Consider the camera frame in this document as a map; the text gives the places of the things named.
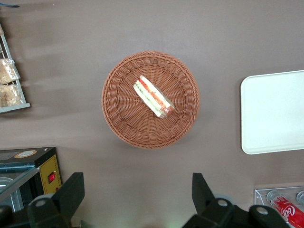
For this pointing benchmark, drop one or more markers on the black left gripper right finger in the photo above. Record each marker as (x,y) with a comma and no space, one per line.
(204,202)

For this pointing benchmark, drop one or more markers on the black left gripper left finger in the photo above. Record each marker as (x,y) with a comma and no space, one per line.
(69,197)

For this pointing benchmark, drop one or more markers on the triangle sandwich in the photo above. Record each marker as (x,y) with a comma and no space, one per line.
(153,96)

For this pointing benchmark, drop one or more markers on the round brown wicker basket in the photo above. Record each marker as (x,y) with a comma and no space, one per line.
(123,111)

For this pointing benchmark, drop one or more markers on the cream plastic tray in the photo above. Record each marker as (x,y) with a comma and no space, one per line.
(273,111)

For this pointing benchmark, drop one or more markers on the black food warmer yellow panel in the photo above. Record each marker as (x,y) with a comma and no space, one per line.
(47,166)

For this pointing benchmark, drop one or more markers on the clear acrylic bottle rack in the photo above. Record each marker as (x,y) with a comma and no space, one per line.
(260,194)

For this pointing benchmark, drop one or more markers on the glass warmer cover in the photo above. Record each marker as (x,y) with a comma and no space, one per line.
(16,173)

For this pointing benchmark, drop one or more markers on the stainless steel warmer pan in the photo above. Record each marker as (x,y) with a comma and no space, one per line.
(9,197)

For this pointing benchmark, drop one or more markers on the grey metal snack rack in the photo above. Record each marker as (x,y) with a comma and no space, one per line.
(14,107)

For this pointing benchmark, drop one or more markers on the clear bag of snacks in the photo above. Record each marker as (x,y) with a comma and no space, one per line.
(9,95)
(8,71)

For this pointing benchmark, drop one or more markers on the red rocker switch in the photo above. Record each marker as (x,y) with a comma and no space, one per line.
(52,178)

